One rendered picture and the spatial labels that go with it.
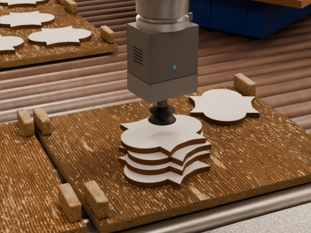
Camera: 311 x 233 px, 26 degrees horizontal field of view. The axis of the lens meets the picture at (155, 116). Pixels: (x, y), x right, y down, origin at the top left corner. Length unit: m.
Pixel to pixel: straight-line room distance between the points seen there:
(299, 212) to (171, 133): 0.22
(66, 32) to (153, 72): 0.67
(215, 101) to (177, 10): 0.32
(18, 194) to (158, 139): 0.22
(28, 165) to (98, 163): 0.10
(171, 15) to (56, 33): 0.69
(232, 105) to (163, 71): 0.27
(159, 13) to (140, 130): 0.20
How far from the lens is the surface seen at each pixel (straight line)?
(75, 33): 1.59
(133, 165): 0.97
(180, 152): 0.99
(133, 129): 1.04
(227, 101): 1.21
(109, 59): 1.50
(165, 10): 0.93
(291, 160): 1.05
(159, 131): 1.03
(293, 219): 0.95
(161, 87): 0.96
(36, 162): 1.04
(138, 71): 0.97
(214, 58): 1.50
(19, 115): 1.14
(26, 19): 1.71
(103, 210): 0.89
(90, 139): 1.10
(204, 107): 1.19
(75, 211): 0.88
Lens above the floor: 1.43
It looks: 25 degrees down
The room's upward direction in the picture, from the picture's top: straight up
